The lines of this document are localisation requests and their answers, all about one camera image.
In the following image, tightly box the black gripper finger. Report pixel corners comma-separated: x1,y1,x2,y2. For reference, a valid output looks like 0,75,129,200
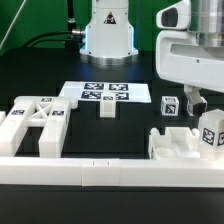
184,84,207,117

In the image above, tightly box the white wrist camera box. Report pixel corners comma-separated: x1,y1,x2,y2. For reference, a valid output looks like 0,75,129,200
156,0,191,30

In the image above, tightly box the white chair back frame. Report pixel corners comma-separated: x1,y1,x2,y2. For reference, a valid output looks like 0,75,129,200
0,96,78,158

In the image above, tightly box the white chair seat panel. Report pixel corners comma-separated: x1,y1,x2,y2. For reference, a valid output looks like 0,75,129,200
148,127,200,160

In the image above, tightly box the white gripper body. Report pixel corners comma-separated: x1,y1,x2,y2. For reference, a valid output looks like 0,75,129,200
156,30,224,93

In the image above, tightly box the white U-shaped fence frame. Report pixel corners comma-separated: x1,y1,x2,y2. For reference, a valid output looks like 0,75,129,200
0,156,224,188

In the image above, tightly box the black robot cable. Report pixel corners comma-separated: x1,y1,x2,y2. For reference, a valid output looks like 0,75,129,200
25,29,86,48

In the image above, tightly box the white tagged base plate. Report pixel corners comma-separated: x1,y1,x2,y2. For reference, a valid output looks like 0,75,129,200
60,81,151,103

